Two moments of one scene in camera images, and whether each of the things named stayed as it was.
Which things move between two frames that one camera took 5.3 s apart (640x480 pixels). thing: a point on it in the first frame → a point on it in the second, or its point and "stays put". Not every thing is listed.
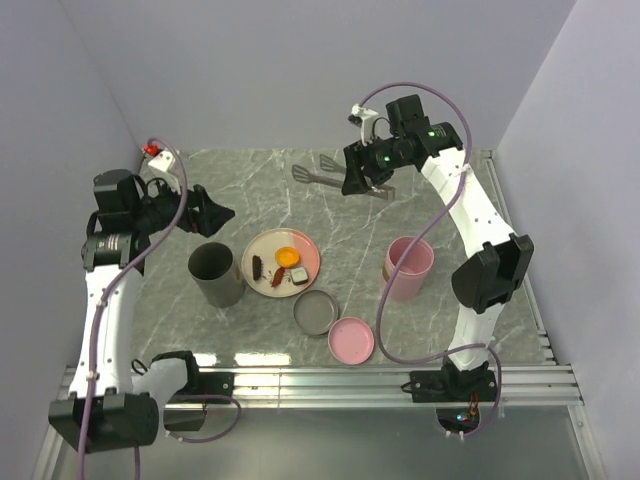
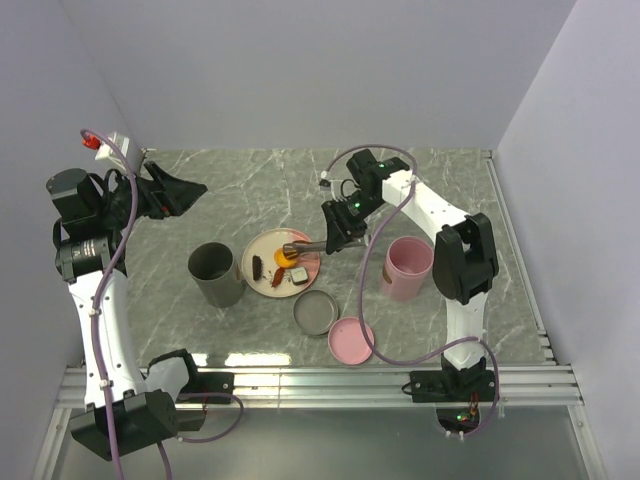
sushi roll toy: [299, 275] stays put
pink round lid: [350, 340] stays put
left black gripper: [210, 214] → [176, 196]
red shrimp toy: [278, 276] stays put
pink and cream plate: [266, 244] stays put
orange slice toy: [287, 256] stays put
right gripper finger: [354, 182] → [336, 239]
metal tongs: [327, 164] → [292, 250]
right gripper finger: [356, 158] → [335, 229]
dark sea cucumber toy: [256, 267] stays put
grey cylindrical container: [216, 273] stays put
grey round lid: [315, 312] stays put
